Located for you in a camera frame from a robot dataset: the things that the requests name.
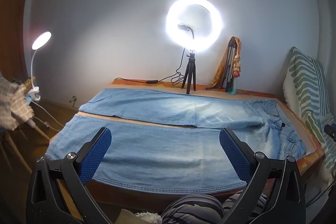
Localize person's striped trouser legs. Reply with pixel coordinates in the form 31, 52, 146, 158
160, 193, 268, 224

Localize light blue denim pants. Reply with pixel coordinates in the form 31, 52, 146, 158
45, 88, 307, 194

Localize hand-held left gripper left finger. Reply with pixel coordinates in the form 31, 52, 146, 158
26, 127, 112, 224

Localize white fluffy cloth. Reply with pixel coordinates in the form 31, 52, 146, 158
135, 211, 162, 224

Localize white clip-on desk lamp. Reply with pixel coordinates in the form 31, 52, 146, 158
25, 31, 52, 103

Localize white ring light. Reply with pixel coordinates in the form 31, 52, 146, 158
165, 0, 223, 52

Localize white lamp cable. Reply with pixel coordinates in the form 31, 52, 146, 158
31, 101, 67, 127

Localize small teal object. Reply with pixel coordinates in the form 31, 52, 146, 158
227, 77, 238, 96

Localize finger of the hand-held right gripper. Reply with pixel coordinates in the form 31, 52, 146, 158
324, 122, 336, 140

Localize folded silver tripod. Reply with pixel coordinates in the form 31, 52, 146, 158
222, 39, 237, 93

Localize black power cable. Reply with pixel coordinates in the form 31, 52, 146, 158
119, 48, 187, 85

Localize black phone holder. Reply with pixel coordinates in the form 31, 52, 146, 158
177, 24, 196, 41

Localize beige plaid cloth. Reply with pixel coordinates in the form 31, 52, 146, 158
0, 78, 34, 131

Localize green striped white pillow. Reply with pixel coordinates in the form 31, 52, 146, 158
282, 47, 336, 182

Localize wooden chair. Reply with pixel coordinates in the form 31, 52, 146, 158
0, 119, 51, 174

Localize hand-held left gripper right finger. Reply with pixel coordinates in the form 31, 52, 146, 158
219, 127, 306, 224

